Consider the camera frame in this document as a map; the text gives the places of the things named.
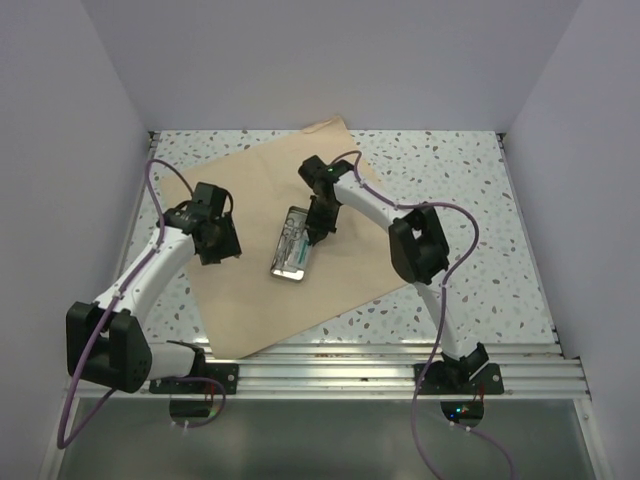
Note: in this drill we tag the steel hemostat forceps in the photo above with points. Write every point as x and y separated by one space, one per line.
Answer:
293 229

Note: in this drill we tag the green scalpel blade packet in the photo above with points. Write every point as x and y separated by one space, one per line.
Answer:
300 252

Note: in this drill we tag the beige cloth drape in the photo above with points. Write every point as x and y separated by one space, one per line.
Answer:
349 292

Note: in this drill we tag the small steel scissors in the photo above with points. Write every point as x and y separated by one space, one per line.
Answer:
280 258

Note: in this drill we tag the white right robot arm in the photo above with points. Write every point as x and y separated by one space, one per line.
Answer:
419 252

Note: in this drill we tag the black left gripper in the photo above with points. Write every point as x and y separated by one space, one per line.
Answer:
230 246

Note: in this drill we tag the metal instrument tray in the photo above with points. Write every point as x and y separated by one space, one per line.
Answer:
287 271

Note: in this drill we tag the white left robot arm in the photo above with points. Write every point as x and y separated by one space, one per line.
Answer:
105 339

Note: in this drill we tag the aluminium rail frame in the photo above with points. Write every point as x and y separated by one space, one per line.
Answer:
334 402

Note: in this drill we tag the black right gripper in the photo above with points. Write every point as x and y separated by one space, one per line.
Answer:
318 229

